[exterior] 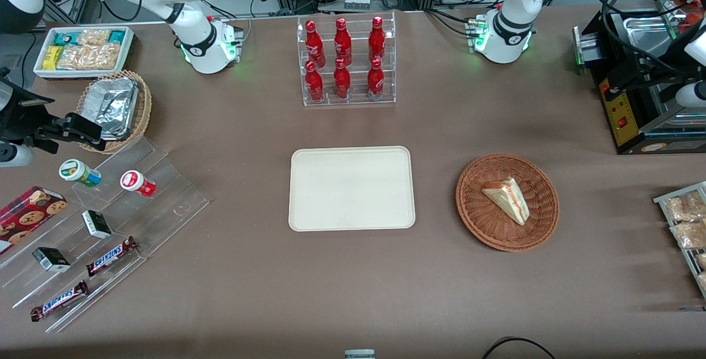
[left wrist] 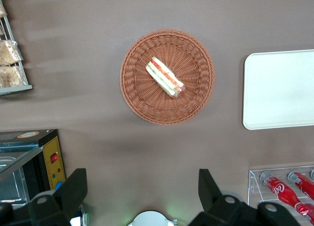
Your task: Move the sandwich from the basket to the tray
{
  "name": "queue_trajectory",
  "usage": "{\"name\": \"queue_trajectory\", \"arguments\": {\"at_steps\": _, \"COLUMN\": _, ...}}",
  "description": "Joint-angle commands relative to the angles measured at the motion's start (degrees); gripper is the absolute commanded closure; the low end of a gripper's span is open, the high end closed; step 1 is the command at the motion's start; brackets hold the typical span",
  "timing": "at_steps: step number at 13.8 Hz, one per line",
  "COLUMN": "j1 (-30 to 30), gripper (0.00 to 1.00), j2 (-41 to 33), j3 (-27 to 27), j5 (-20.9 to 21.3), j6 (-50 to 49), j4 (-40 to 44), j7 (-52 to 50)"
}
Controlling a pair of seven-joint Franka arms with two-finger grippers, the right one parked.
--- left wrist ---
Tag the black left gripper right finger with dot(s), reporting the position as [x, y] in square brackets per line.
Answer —
[216, 201]

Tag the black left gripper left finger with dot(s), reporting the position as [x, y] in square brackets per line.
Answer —
[61, 196]

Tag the round brown wicker basket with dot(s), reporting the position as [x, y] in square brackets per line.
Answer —
[186, 52]

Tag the cream rectangular plastic tray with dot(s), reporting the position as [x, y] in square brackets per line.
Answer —
[279, 88]

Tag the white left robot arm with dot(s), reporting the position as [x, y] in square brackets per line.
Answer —
[149, 219]

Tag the triangle sandwich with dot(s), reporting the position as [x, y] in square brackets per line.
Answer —
[164, 77]

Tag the clear acrylic bottle rack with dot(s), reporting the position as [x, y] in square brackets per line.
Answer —
[255, 184]

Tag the black yellow food warmer cabinet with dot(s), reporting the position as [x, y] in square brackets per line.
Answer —
[52, 147]

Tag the clear bag of rice snacks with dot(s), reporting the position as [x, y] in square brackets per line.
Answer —
[9, 76]
[1, 10]
[8, 52]

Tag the red cola bottle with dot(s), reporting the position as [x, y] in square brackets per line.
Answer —
[279, 189]
[303, 184]

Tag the steel food warmer pan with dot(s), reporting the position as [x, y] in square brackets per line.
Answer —
[12, 186]
[6, 160]

